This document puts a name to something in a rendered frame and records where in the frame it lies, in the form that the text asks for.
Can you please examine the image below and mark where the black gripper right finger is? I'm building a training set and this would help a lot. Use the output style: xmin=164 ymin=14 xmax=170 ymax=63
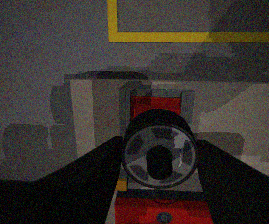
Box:
xmin=197 ymin=140 xmax=269 ymax=224

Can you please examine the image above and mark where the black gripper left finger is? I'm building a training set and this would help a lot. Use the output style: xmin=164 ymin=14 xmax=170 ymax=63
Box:
xmin=0 ymin=136 xmax=123 ymax=224

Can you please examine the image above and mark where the yellow rectangular outline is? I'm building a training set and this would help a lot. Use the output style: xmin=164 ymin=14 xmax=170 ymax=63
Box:
xmin=107 ymin=0 xmax=269 ymax=42

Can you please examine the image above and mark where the black tyre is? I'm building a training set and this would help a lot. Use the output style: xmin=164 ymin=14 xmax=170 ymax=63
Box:
xmin=121 ymin=109 xmax=199 ymax=189

